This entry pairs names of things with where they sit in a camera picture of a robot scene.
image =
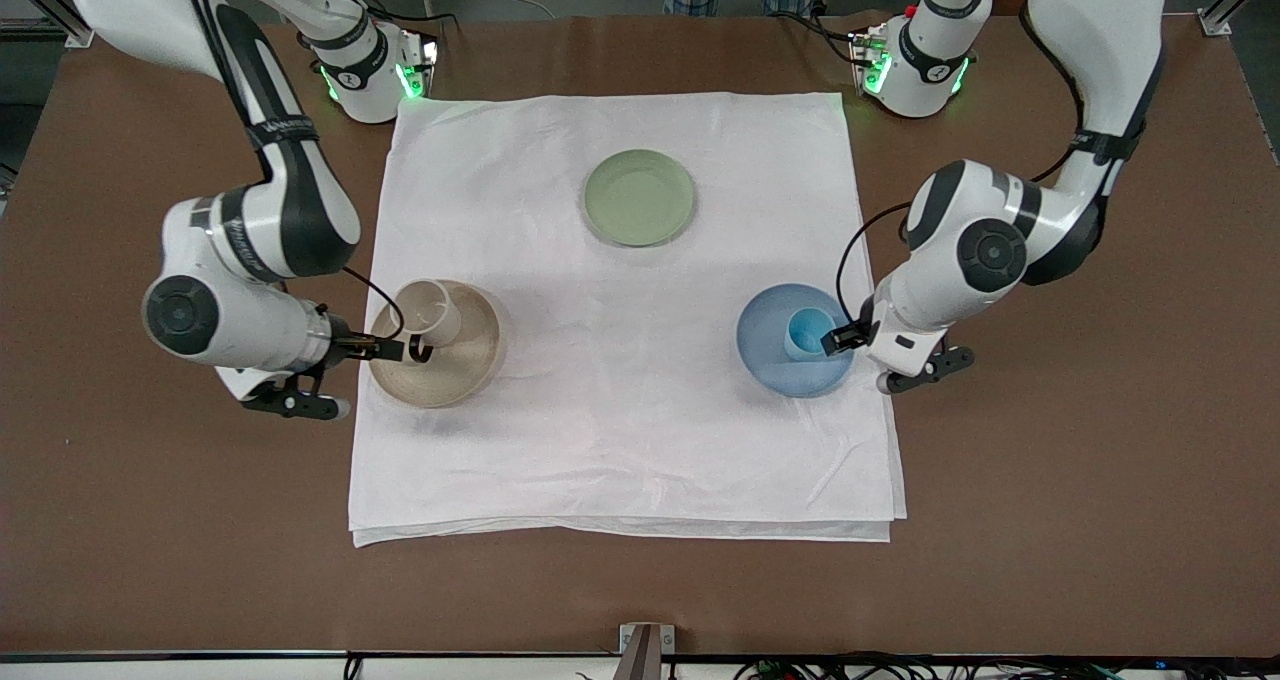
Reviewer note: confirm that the blue cup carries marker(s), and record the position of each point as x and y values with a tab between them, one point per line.
805	338

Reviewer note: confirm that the white mug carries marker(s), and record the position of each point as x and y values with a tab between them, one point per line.
440	315

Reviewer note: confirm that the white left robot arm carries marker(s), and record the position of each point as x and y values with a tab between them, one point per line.
1090	40

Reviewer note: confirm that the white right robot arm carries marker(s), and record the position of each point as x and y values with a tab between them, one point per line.
240	320

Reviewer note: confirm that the blue plate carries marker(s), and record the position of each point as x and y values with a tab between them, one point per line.
765	345

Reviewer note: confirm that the beige gray plate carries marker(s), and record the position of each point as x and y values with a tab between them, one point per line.
470	365

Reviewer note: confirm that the green plate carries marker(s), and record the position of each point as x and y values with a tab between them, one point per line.
640	198

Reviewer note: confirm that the white cloth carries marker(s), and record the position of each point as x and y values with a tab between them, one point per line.
620	420

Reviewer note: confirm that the grey metal camera bracket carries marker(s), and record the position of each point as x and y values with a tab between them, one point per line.
645	650

